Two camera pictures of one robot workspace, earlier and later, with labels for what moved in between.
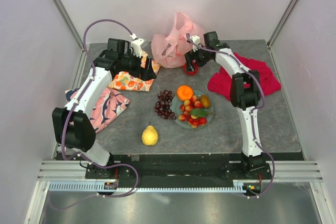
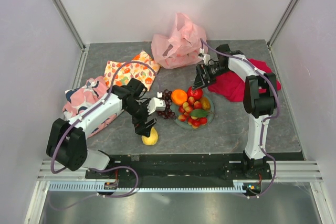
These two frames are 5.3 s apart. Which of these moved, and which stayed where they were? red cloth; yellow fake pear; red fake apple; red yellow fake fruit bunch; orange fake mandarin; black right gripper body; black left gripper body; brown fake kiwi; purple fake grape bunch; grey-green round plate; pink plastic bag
Moved: black right gripper body; black left gripper body; orange fake mandarin; red fake apple
Stayed: brown fake kiwi; pink plastic bag; yellow fake pear; red cloth; purple fake grape bunch; grey-green round plate; red yellow fake fruit bunch
